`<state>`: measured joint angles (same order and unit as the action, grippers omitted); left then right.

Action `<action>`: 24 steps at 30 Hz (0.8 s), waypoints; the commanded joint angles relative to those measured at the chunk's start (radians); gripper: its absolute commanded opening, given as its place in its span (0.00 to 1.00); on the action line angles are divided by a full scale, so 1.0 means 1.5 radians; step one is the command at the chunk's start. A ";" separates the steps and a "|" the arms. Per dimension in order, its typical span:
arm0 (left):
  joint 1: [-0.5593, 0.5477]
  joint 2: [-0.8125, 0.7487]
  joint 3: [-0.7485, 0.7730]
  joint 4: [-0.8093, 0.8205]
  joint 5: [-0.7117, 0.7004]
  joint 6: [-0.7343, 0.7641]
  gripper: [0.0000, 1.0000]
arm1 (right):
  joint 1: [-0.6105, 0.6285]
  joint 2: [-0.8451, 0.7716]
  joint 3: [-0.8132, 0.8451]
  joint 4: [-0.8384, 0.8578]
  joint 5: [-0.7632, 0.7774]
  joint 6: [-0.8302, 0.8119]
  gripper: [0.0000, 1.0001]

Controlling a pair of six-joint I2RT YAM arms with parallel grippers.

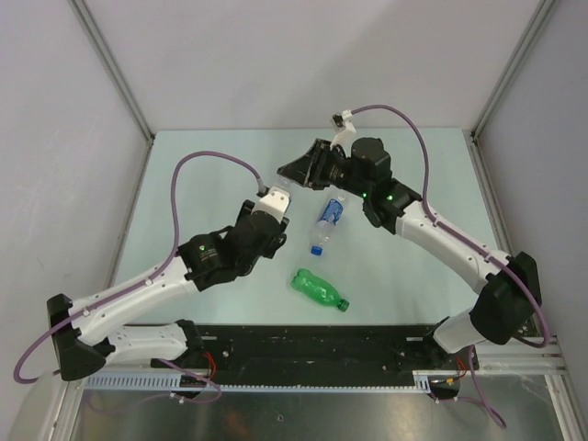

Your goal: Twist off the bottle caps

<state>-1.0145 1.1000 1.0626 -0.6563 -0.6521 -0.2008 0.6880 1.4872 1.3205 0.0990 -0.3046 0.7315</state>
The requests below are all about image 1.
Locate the green plastic bottle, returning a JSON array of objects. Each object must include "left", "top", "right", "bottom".
[{"left": 290, "top": 268, "right": 350, "bottom": 312}]

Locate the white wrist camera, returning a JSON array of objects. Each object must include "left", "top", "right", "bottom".
[
  {"left": 253, "top": 186, "right": 290, "bottom": 222},
  {"left": 330, "top": 109, "right": 356, "bottom": 150}
]

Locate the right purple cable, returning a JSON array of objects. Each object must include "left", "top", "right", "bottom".
[{"left": 351, "top": 104, "right": 552, "bottom": 348}]

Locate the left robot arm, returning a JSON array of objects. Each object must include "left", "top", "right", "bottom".
[{"left": 47, "top": 188, "right": 289, "bottom": 381}]

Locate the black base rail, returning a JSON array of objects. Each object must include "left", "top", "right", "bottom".
[{"left": 173, "top": 325, "right": 468, "bottom": 385}]

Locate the right aluminium frame post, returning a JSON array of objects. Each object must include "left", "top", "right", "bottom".
[{"left": 475, "top": 0, "right": 560, "bottom": 134}]

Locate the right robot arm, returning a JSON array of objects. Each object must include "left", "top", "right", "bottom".
[{"left": 277, "top": 138, "right": 541, "bottom": 368}]

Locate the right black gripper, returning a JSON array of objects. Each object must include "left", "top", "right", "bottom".
[{"left": 278, "top": 139, "right": 370, "bottom": 199}]

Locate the aluminium frame post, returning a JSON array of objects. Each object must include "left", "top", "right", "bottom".
[
  {"left": 475, "top": 0, "right": 560, "bottom": 134},
  {"left": 68, "top": 0, "right": 155, "bottom": 141}
]

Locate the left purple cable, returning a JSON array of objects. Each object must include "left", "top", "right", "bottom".
[{"left": 12, "top": 152, "right": 267, "bottom": 384}]

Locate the left aluminium frame post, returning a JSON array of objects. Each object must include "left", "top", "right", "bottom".
[{"left": 68, "top": 0, "right": 155, "bottom": 141}]

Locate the grey slotted cable duct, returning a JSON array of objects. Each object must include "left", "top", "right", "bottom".
[{"left": 85, "top": 371, "right": 457, "bottom": 394}]

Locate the purple cable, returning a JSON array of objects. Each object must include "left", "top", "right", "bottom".
[
  {"left": 12, "top": 152, "right": 267, "bottom": 384},
  {"left": 351, "top": 104, "right": 552, "bottom": 348}
]

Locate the clear bottle blue cap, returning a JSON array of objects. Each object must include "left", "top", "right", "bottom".
[{"left": 310, "top": 191, "right": 347, "bottom": 256}]

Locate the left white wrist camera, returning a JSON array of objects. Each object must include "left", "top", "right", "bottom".
[{"left": 253, "top": 186, "right": 290, "bottom": 222}]

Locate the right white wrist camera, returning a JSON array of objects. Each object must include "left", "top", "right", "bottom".
[{"left": 330, "top": 109, "right": 356, "bottom": 150}]

